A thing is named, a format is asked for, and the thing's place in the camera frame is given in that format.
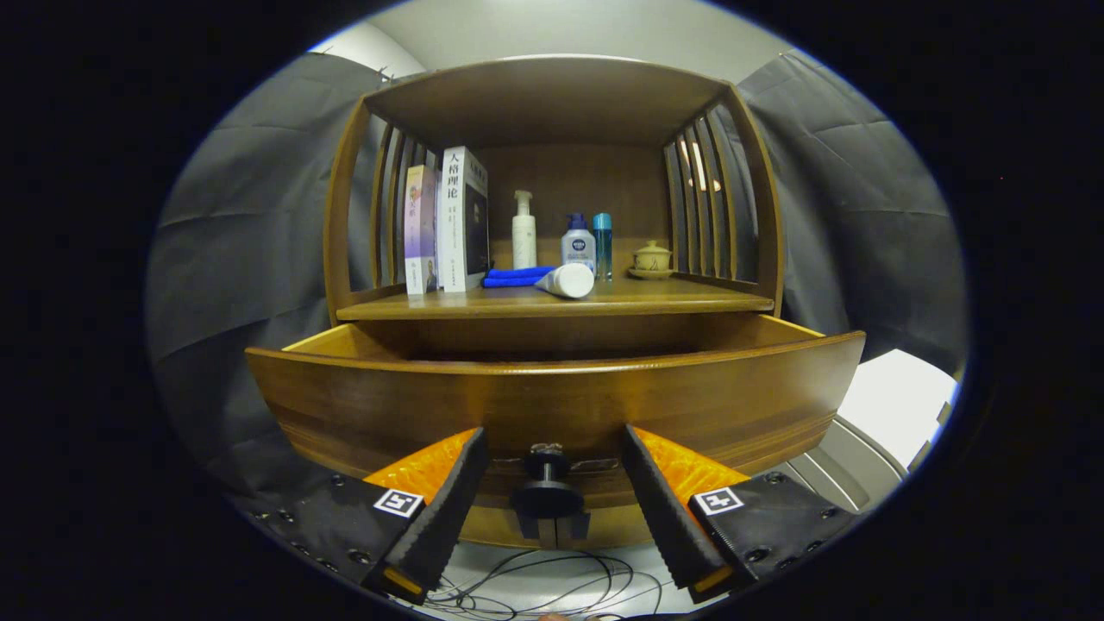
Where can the white cosmetic tube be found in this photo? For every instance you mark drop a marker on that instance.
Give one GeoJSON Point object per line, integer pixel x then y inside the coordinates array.
{"type": "Point", "coordinates": [571, 280]}

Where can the blue folded cloth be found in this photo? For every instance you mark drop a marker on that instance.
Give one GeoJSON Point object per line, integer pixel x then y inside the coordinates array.
{"type": "Point", "coordinates": [509, 277]}

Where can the brown wooden drawer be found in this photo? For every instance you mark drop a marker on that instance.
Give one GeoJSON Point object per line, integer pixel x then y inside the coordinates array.
{"type": "Point", "coordinates": [690, 405]}

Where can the slim teal bottle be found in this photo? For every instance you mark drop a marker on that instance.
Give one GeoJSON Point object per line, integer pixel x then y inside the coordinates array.
{"type": "Point", "coordinates": [603, 246]}

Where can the wooden countertop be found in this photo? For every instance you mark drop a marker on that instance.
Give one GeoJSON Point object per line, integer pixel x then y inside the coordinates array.
{"type": "Point", "coordinates": [673, 297]}

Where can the yellow lidded teacup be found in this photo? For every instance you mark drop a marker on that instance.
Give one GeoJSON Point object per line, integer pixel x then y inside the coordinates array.
{"type": "Point", "coordinates": [651, 259]}

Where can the white pump bottle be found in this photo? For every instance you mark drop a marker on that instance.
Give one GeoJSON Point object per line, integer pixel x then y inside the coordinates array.
{"type": "Point", "coordinates": [524, 237]}

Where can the grey ribbed panel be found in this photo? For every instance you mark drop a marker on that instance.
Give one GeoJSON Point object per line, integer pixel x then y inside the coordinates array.
{"type": "Point", "coordinates": [849, 474]}

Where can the wooden cabinet door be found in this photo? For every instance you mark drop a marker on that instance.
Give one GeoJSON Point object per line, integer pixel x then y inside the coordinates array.
{"type": "Point", "coordinates": [621, 526]}
{"type": "Point", "coordinates": [487, 526]}

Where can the black drawer knob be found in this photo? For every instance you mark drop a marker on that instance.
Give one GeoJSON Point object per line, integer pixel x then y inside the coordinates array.
{"type": "Point", "coordinates": [548, 498]}

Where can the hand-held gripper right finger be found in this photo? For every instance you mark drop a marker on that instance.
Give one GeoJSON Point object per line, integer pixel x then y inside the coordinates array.
{"type": "Point", "coordinates": [664, 509]}

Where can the thick white book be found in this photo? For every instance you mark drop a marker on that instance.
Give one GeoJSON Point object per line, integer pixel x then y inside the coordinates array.
{"type": "Point", "coordinates": [450, 224]}

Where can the white bottle blue cap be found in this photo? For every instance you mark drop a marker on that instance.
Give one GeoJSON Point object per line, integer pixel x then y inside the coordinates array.
{"type": "Point", "coordinates": [578, 248]}

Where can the thin purple book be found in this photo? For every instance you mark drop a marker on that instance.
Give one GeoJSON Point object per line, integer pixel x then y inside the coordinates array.
{"type": "Point", "coordinates": [420, 233]}

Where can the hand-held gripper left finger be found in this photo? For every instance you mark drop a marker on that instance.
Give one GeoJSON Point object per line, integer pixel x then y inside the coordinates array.
{"type": "Point", "coordinates": [448, 509]}

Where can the brown wooden cabinet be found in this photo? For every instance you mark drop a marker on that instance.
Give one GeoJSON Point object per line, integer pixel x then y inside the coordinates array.
{"type": "Point", "coordinates": [552, 95]}

